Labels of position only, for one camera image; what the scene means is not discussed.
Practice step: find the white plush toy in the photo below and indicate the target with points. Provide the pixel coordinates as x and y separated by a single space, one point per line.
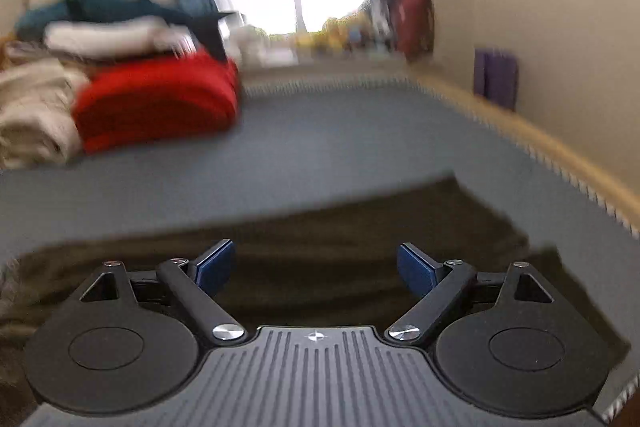
250 47

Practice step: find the grey quilted mattress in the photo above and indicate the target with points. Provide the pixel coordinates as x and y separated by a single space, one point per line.
300 147

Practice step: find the red folded quilt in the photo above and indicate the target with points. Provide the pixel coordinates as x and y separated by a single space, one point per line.
160 97

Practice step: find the wooden bed frame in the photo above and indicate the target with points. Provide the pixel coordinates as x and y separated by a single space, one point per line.
575 159

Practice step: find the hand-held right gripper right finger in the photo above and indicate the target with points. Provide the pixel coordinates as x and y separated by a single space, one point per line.
417 267

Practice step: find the white folded blanket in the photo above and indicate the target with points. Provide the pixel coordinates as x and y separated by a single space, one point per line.
105 38

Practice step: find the dark red cushion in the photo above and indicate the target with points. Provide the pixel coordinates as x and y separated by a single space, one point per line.
412 24

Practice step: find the cream fleece blanket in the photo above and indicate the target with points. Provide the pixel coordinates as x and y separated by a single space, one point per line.
35 117

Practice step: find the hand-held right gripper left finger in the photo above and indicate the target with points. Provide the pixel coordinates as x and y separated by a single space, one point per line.
216 264

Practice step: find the purple folded mat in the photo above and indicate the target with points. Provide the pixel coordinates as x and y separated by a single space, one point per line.
497 79

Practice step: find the blue shark plush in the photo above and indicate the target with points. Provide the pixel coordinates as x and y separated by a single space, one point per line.
115 4

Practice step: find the yellow bear plush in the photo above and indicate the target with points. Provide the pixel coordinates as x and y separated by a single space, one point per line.
345 32

